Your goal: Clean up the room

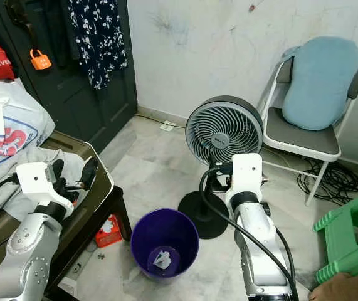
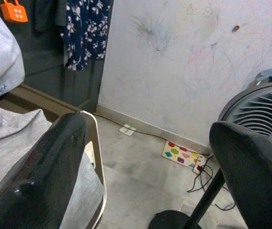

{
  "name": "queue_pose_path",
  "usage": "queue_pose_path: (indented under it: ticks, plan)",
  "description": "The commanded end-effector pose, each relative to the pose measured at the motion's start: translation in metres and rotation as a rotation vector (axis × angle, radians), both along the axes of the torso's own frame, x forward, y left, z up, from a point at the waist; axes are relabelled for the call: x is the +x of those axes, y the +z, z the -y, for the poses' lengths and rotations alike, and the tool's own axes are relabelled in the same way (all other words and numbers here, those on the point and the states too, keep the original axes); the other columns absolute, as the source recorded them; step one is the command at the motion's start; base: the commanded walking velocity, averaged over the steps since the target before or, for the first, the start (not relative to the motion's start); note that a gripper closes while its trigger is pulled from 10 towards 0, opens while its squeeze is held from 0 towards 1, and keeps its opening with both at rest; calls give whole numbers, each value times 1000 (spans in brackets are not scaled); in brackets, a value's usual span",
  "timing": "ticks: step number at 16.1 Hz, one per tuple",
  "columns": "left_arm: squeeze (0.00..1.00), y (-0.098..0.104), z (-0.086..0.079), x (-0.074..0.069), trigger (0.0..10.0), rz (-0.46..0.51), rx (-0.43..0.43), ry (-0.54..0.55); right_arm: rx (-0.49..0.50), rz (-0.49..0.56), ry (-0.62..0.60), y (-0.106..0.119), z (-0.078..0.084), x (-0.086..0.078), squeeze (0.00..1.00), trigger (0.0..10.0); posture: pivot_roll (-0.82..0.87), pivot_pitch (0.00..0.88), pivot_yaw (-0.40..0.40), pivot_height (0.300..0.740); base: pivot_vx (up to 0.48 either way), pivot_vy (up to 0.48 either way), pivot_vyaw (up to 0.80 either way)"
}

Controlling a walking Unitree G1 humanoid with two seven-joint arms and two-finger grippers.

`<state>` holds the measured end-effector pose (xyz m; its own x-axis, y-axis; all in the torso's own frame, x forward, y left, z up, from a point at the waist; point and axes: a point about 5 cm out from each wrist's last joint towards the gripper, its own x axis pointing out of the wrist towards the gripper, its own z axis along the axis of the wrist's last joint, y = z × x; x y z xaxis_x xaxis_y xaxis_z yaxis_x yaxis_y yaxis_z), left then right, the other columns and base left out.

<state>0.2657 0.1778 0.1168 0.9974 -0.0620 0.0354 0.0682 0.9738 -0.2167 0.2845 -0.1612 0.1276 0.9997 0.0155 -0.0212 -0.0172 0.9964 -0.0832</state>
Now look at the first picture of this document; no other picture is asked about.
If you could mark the person's bare forearm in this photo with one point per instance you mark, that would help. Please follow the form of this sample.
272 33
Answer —
342 288

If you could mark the white-framed grey folding chair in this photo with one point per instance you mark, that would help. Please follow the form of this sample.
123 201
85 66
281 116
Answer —
301 141

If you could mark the light blue cushion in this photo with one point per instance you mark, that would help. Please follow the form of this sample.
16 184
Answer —
320 81

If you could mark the orange padlock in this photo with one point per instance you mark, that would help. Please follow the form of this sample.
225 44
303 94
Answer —
41 61

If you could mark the grey crumpled cloth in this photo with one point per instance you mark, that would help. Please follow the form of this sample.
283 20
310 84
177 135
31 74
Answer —
37 154

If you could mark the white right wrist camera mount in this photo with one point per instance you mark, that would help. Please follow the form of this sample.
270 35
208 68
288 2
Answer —
244 175

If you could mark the black pedestal fan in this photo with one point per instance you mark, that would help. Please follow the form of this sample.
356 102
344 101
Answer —
222 135

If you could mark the small red box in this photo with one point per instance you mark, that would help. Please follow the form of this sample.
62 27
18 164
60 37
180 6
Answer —
108 232

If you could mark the purple waste bin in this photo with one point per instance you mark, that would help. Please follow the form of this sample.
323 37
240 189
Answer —
144 241

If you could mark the white floor socket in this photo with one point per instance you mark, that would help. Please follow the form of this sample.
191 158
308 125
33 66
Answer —
167 126

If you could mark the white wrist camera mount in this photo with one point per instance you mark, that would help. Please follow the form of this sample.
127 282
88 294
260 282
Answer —
34 182
244 175

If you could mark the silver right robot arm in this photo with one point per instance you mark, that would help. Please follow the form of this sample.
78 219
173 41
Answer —
257 251

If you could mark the white paper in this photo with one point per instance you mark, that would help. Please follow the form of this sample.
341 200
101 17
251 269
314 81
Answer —
162 260

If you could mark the dark floral hanging garment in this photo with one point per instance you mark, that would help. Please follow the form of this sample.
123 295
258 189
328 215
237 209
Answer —
97 37

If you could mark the dark door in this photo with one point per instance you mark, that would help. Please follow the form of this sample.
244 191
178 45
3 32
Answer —
66 106

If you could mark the white printed plastic bag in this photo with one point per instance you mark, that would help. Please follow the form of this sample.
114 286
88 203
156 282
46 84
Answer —
9 125

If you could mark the green plastic stool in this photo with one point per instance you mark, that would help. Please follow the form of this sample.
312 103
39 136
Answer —
345 238

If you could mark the olive low table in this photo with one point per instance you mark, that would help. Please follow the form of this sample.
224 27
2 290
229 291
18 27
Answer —
106 188

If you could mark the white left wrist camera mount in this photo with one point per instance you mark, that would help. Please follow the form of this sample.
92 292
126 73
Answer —
34 182

